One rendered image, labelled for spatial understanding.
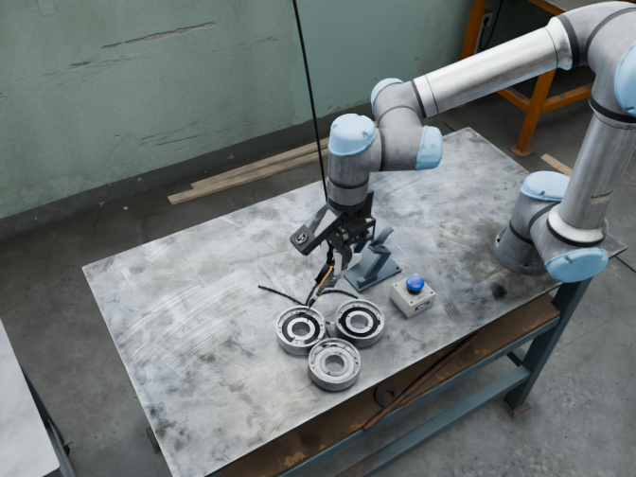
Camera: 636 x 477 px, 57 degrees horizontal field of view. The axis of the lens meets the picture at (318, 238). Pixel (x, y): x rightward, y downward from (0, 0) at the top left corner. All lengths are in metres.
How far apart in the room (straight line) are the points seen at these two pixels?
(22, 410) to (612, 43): 1.32
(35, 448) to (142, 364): 0.27
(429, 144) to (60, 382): 1.66
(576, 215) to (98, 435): 1.60
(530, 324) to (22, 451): 1.27
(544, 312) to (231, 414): 0.96
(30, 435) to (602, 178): 1.22
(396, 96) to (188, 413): 0.71
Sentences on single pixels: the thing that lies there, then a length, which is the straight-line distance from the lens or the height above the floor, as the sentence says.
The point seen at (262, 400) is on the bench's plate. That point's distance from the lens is 1.20.
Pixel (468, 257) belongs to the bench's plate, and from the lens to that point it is 1.49.
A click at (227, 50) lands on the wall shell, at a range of 2.69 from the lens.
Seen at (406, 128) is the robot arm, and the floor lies 1.27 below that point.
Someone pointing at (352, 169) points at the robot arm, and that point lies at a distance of 1.01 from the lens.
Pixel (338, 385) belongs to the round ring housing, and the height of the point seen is 0.83.
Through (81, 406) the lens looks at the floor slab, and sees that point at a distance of 2.22.
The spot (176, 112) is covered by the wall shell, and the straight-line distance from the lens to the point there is 2.72.
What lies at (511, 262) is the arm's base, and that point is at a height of 0.82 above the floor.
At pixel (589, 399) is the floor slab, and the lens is 2.36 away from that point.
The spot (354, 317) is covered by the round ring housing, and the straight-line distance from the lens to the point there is 1.29.
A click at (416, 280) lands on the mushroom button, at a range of 1.31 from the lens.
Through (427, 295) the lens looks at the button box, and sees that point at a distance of 1.32.
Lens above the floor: 1.84
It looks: 45 degrees down
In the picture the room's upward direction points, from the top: 3 degrees clockwise
